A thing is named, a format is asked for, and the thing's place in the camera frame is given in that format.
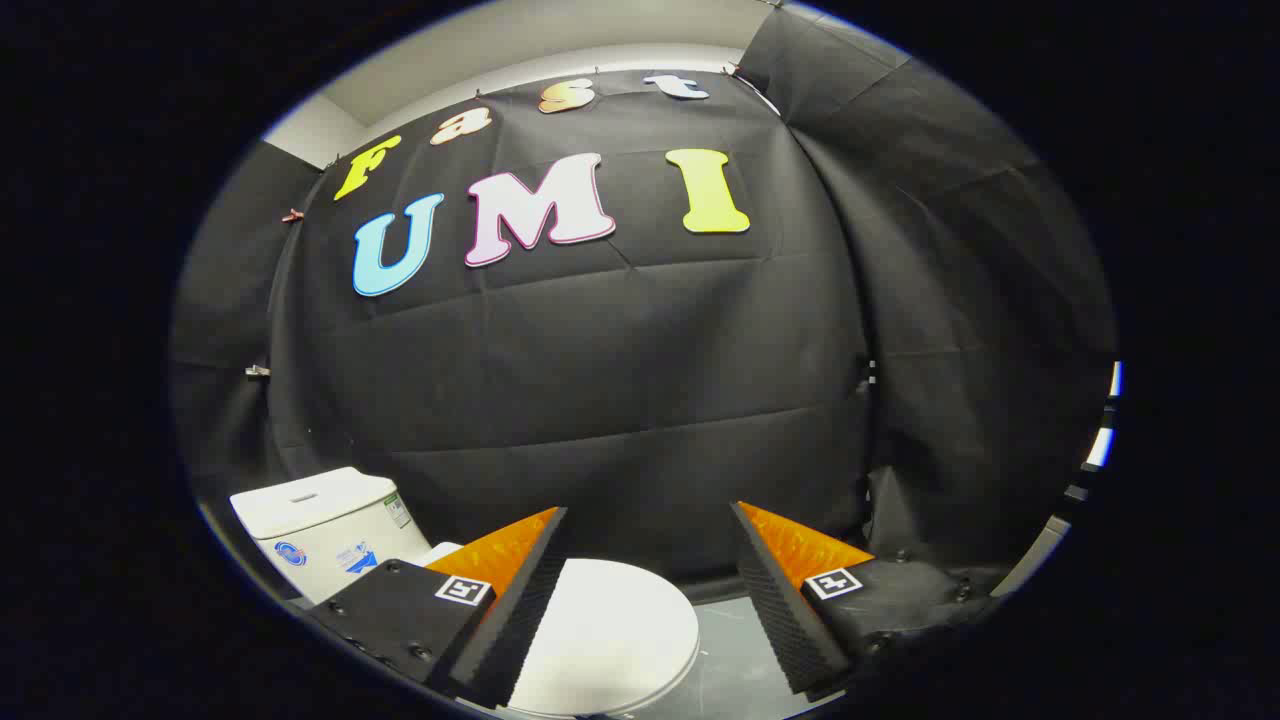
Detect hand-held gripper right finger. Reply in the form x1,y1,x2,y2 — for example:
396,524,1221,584
730,500,1003,701

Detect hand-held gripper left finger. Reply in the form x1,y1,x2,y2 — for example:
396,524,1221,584
305,505,571,711

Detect white toilet lid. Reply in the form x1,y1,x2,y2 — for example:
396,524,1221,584
415,542,701,719

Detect black backdrop cloth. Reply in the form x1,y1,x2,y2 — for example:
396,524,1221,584
170,5,1119,601

